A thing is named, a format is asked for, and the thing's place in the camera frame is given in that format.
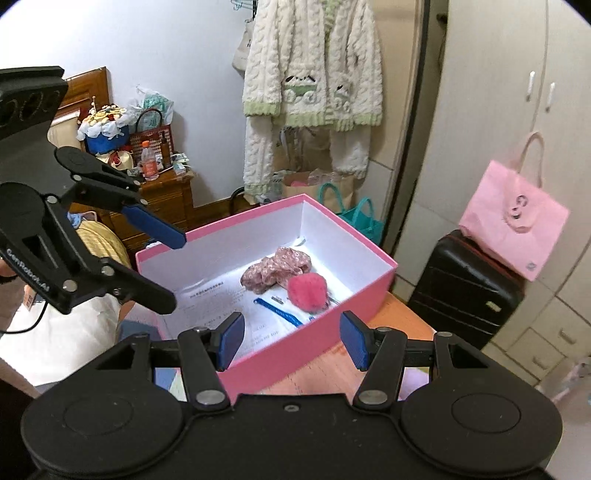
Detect woven basket bag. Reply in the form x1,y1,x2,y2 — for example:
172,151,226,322
129,108,174,169

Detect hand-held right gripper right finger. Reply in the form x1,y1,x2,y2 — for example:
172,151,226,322
339,311,491,409

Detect white cloth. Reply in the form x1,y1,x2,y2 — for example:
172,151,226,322
0,293,123,391

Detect yellow striped pillow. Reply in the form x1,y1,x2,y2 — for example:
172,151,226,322
74,220,133,274

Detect orange drink bottle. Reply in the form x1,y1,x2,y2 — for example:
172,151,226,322
140,141,160,181

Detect floral fabric scrunchie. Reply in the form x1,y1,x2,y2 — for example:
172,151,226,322
241,247,313,294

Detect pink tote bag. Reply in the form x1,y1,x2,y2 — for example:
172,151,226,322
458,131,571,282

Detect brown paper bag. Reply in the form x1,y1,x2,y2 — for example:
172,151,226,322
281,168,356,213

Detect teal tote bag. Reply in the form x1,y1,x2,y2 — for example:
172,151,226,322
318,182,385,245

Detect white cloth bag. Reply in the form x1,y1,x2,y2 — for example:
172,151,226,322
231,18,254,72

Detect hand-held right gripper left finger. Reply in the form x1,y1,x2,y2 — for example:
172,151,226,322
95,311,246,411

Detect wooden nightstand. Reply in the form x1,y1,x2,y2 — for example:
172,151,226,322
117,164,199,252

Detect blue basket with flowers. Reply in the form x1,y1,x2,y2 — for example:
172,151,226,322
76,97,134,155

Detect printed paper sheet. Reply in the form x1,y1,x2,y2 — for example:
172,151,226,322
175,277,296,354

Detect black suitcase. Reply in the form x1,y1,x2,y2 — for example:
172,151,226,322
409,230,527,350

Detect wooden headboard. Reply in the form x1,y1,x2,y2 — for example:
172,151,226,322
46,67,114,130

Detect pink cardboard box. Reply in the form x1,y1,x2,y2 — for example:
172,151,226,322
135,194,399,404

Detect blue strap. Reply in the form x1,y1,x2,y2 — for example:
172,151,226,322
252,298,309,328

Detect clear plastic bag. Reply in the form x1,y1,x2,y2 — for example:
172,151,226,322
129,85,175,130

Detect white wardrobe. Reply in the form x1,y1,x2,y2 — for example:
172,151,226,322
392,0,591,398

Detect white fleece pajama jacket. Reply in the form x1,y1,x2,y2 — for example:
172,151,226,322
242,0,385,129

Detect white fleece pajama pants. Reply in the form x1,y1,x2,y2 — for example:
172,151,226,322
243,115,372,200

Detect pink fluffy pom-pom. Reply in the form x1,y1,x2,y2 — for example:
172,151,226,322
287,272,329,317

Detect black cable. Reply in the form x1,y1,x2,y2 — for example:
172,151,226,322
0,300,49,335

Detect patchwork knit blanket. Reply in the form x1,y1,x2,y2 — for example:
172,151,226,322
154,291,439,404

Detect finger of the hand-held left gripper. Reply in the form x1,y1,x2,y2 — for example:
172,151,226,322
69,171,187,250
44,194,177,315

